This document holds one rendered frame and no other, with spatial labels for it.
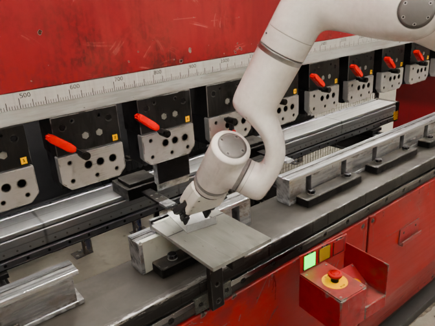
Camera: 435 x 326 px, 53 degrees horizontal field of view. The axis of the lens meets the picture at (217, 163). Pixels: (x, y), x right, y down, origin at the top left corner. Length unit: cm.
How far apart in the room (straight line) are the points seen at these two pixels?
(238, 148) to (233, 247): 27
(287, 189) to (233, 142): 63
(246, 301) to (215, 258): 35
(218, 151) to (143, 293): 45
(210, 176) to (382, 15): 44
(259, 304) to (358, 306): 28
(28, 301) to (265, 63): 73
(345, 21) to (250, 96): 21
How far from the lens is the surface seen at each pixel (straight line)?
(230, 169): 87
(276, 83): 82
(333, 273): 129
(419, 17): 72
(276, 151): 86
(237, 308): 131
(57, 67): 94
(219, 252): 102
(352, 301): 129
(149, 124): 100
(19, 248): 133
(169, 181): 117
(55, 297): 112
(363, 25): 76
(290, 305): 150
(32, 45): 93
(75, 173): 99
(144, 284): 117
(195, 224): 111
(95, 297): 116
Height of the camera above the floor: 155
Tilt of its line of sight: 21 degrees down
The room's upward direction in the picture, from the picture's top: 3 degrees counter-clockwise
